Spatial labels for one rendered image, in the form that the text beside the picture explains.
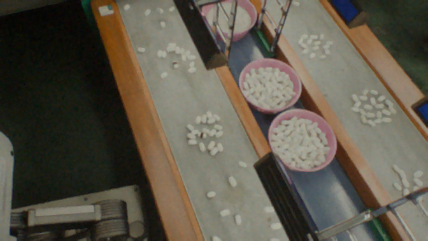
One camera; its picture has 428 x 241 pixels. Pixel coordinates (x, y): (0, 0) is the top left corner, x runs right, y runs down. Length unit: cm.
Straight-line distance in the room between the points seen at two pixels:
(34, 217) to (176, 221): 43
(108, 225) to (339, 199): 85
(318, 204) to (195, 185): 48
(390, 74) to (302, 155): 59
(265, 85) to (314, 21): 49
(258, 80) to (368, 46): 57
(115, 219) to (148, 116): 41
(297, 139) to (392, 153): 38
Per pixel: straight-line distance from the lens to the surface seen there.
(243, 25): 168
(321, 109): 143
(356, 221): 89
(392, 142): 152
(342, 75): 161
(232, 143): 129
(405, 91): 166
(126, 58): 150
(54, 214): 116
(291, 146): 135
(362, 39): 176
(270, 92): 144
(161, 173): 122
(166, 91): 141
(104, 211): 118
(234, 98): 137
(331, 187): 140
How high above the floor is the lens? 190
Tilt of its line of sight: 61 degrees down
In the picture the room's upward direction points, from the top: 7 degrees clockwise
